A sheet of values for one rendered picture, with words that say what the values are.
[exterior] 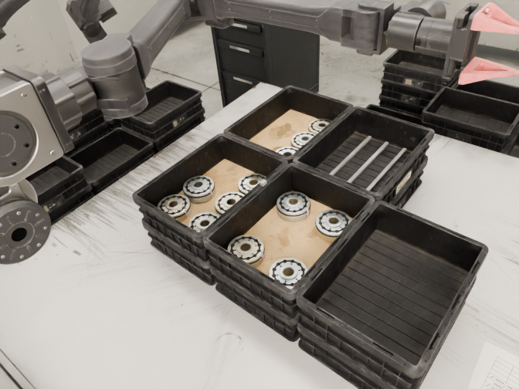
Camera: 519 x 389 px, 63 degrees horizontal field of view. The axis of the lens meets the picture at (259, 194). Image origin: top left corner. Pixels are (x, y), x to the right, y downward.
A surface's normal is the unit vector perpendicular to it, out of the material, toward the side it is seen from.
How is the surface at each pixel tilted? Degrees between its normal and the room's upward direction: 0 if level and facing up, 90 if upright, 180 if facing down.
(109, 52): 1
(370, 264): 0
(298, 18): 90
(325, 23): 90
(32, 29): 90
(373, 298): 0
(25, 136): 90
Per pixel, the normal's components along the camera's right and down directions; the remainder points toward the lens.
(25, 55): 0.79, 0.37
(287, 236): -0.07, -0.74
